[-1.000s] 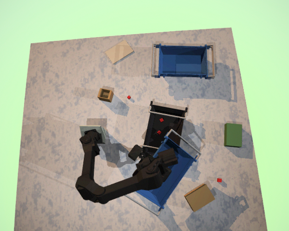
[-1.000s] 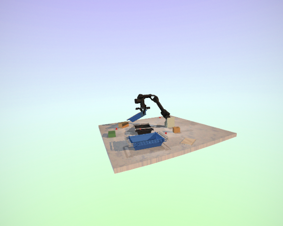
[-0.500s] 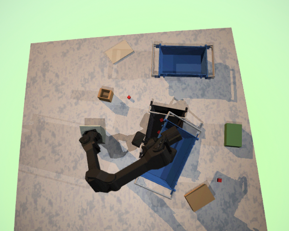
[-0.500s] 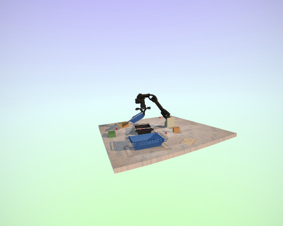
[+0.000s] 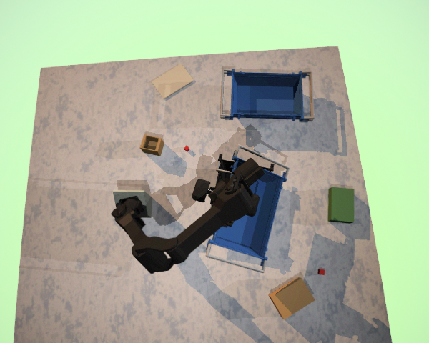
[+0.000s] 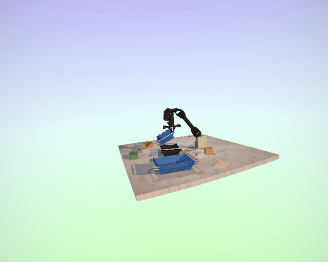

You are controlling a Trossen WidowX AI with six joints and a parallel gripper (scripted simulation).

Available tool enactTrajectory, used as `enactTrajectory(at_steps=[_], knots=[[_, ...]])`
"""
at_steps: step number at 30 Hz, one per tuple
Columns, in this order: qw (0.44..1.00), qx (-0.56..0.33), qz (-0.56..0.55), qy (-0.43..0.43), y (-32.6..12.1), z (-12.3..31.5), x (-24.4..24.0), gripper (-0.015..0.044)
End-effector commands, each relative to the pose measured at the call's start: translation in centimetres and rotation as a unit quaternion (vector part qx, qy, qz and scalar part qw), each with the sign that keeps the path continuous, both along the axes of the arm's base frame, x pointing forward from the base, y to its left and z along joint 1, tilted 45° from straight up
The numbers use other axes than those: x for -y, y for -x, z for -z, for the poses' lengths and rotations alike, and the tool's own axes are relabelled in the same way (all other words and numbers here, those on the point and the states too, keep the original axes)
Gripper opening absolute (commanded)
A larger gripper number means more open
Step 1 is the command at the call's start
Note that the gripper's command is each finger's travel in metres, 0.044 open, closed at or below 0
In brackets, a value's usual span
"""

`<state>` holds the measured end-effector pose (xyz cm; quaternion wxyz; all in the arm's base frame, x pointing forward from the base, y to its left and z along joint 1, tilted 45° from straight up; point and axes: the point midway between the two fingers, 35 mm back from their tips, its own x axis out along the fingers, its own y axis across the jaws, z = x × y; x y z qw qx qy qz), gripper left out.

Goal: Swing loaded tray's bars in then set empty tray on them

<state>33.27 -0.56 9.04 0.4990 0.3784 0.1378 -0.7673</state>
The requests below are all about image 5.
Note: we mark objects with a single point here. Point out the tan open-top box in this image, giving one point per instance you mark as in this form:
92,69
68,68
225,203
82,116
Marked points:
152,145

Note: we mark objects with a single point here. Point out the green rectangular block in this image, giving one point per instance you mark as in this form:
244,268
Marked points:
341,205

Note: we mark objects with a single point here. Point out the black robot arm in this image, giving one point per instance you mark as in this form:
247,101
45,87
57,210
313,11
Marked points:
232,199

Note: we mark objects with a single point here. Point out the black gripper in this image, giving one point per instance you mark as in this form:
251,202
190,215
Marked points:
201,190

